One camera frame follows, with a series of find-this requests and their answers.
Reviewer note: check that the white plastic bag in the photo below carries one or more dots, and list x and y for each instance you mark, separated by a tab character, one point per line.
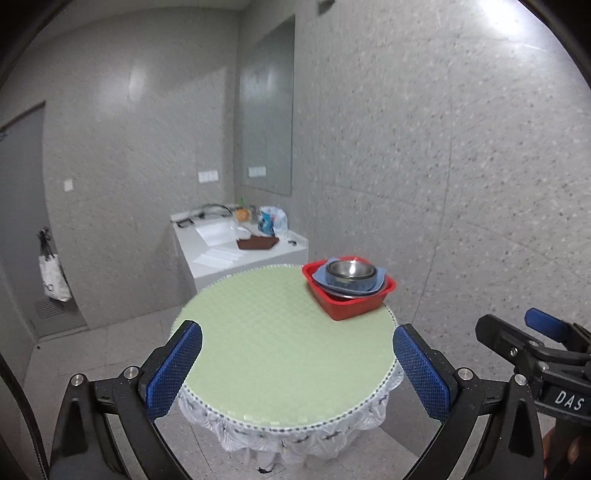
274	220

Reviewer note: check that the brown cloth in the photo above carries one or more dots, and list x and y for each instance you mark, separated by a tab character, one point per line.
257	243

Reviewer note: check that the single wall switch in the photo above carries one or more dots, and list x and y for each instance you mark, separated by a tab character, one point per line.
69	185

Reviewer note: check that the wall mirror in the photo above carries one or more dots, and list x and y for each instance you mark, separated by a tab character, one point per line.
268	106

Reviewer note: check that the large steel bowl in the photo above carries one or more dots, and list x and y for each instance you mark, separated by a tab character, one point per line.
344	296

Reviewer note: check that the round table green cloth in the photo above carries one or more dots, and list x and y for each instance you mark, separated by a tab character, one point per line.
258	436

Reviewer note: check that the white sink counter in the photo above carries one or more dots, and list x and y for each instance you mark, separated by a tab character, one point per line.
198	267

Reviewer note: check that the blue square plate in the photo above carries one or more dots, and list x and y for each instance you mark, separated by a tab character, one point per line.
381	281

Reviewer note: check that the person's right hand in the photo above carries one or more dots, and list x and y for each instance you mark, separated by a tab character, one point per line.
575	457

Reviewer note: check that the small steel bowl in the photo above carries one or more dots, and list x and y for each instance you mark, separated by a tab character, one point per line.
353	267
346	282

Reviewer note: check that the grey door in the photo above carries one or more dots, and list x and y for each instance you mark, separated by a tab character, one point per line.
23	207

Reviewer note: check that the double wall switch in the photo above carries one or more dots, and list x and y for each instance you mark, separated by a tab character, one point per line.
208	176

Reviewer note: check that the red plastic basin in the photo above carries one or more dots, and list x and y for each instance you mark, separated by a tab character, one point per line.
355	309

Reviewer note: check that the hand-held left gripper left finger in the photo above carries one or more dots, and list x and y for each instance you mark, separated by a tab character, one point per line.
173	369

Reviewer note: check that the green table mat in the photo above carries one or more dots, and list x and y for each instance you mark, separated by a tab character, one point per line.
277	346

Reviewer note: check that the white tote bag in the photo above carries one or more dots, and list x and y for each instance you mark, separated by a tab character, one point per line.
54	279

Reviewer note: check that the orange item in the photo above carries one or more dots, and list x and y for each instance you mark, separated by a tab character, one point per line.
242	214

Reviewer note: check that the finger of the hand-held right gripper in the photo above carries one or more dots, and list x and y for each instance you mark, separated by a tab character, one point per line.
512	341
545	319

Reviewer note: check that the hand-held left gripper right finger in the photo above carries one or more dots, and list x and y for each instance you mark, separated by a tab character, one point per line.
422	371

